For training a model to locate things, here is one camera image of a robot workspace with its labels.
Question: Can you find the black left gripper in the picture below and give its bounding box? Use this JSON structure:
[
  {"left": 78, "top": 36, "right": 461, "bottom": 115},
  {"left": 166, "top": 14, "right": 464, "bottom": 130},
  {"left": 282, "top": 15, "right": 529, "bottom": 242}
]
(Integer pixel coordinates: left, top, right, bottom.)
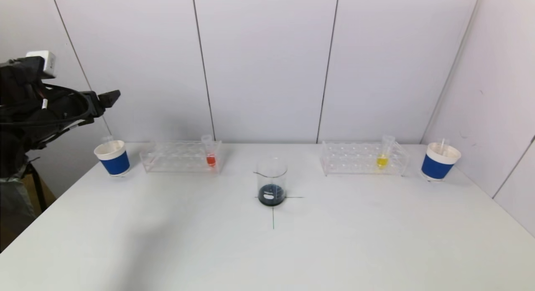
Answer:
[{"left": 46, "top": 89, "right": 121, "bottom": 131}]

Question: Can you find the clear acrylic test tube rack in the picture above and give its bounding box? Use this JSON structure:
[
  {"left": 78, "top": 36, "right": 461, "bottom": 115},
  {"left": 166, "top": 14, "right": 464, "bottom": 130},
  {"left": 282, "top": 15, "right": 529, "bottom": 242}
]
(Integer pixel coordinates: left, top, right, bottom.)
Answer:
[
  {"left": 140, "top": 141, "right": 223, "bottom": 174},
  {"left": 321, "top": 141, "right": 409, "bottom": 177}
]

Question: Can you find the red pigment test tube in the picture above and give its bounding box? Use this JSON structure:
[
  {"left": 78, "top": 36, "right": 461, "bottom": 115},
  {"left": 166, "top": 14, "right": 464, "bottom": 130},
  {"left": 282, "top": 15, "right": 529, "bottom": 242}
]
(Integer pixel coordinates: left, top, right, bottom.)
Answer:
[{"left": 201, "top": 135, "right": 218, "bottom": 168}]

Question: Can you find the clear glass beaker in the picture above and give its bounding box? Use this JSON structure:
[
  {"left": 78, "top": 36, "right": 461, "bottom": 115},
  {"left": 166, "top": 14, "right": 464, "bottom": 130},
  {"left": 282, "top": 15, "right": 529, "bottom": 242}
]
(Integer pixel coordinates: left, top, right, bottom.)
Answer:
[{"left": 254, "top": 157, "right": 288, "bottom": 207}]

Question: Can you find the yellow pigment test tube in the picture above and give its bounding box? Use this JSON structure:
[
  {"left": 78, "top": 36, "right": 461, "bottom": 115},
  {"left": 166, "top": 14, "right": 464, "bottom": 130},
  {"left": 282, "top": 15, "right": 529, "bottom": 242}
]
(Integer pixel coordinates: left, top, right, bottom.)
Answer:
[{"left": 376, "top": 135, "right": 396, "bottom": 170}]

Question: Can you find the blue white paper cup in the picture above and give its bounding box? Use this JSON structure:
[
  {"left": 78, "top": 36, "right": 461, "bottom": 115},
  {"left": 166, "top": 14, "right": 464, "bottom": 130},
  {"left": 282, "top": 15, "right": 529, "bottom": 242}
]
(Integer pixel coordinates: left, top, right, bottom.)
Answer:
[
  {"left": 421, "top": 143, "right": 462, "bottom": 182},
  {"left": 94, "top": 140, "right": 131, "bottom": 177}
]

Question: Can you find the person in grey clothes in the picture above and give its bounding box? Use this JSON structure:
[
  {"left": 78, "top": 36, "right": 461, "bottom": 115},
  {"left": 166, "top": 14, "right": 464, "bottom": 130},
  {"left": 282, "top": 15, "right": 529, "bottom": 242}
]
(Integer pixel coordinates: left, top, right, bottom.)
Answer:
[{"left": 0, "top": 177, "right": 36, "bottom": 237}]

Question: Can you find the black looped camera cable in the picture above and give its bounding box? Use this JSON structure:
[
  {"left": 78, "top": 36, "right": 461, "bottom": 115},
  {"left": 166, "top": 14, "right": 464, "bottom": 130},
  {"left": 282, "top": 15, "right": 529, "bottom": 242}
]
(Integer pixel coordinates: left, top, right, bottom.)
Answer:
[{"left": 0, "top": 84, "right": 93, "bottom": 128}]

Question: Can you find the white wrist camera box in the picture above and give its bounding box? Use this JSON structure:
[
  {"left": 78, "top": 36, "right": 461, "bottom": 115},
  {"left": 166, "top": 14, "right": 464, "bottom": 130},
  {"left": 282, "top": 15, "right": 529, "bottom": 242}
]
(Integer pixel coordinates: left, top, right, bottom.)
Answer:
[{"left": 26, "top": 51, "right": 57, "bottom": 79}]

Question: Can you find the black metal chair frame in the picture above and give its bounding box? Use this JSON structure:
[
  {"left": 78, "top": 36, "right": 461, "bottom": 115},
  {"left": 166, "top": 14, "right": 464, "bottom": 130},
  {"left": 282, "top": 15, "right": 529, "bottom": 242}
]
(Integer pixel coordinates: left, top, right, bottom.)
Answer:
[{"left": 25, "top": 163, "right": 47, "bottom": 212}]

